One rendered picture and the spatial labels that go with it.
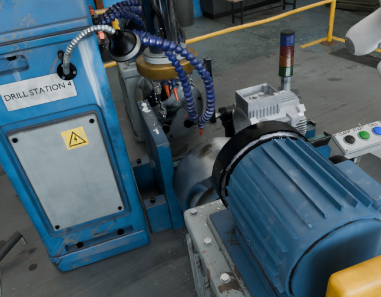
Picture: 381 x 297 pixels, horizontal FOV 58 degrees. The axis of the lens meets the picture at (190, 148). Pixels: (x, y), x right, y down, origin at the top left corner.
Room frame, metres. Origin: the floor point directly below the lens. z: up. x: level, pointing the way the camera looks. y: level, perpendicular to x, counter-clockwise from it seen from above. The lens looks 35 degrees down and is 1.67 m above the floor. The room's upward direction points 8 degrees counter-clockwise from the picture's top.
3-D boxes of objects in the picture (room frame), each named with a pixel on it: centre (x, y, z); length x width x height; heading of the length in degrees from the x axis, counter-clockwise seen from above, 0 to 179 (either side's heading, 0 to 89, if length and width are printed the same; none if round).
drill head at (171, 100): (1.29, 0.07, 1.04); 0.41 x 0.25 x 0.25; 14
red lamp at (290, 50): (1.39, -0.46, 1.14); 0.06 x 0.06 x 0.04
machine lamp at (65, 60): (0.69, 0.16, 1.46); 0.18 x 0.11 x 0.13; 104
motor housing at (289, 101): (1.04, -0.29, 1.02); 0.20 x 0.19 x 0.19; 104
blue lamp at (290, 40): (1.39, -0.46, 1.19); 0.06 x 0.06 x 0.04
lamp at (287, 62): (1.39, -0.46, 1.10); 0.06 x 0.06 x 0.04
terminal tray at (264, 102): (1.03, -0.25, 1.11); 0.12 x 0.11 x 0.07; 104
